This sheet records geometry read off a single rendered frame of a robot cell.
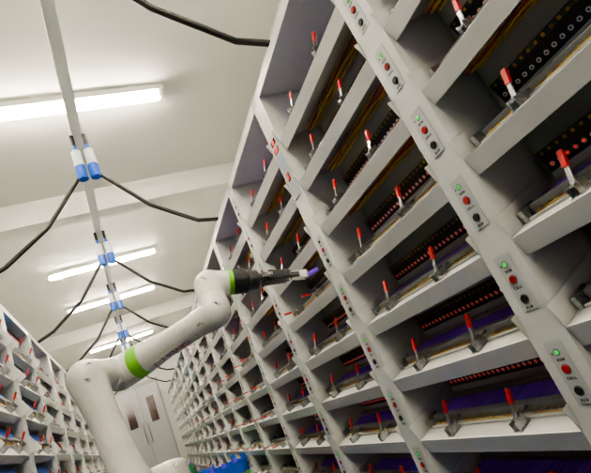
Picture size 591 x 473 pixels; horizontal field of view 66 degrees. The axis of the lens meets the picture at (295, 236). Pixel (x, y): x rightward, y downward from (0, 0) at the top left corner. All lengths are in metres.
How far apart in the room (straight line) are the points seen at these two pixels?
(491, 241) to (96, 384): 1.23
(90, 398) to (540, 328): 1.27
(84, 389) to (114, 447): 0.20
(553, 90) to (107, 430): 1.43
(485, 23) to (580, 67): 0.21
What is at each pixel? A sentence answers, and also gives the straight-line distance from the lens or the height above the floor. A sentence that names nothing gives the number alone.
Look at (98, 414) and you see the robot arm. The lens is 1.60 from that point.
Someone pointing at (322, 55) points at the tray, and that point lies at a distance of 1.45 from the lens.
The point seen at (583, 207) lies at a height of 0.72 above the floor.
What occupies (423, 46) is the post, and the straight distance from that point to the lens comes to 1.22.
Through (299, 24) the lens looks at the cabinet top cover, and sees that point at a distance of 1.69.
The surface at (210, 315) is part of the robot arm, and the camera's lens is 1.55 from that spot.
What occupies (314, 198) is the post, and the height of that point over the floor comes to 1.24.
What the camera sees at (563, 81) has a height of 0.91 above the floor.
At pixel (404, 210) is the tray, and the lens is 1.24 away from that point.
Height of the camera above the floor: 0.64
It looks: 17 degrees up
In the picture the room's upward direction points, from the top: 24 degrees counter-clockwise
